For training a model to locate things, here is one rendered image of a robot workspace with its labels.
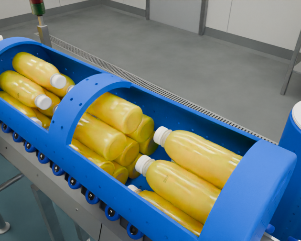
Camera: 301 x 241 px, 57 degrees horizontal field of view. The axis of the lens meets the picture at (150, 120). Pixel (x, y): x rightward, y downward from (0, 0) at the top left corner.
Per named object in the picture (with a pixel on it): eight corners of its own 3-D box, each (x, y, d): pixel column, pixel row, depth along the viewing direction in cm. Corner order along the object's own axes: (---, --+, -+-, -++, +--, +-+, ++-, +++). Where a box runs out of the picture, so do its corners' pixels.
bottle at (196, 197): (221, 235, 52) (145, 184, 61) (239, 201, 52) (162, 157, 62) (214, 234, 46) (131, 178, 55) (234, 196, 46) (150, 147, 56)
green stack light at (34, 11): (37, 16, 132) (34, 5, 129) (29, 13, 135) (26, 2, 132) (48, 12, 136) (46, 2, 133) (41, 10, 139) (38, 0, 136)
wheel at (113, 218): (120, 208, 66) (125, 207, 68) (107, 198, 69) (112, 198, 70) (113, 225, 67) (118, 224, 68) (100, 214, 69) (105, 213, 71)
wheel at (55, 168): (63, 164, 78) (69, 164, 80) (54, 157, 80) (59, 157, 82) (57, 179, 78) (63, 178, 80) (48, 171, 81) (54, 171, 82)
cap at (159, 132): (162, 133, 57) (155, 130, 58) (159, 149, 59) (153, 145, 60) (173, 127, 60) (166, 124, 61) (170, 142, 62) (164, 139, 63)
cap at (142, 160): (147, 177, 60) (141, 173, 61) (156, 161, 60) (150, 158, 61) (139, 173, 57) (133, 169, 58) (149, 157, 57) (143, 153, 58)
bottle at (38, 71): (9, 71, 88) (42, 90, 78) (15, 49, 86) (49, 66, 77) (29, 74, 94) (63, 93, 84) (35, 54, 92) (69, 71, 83)
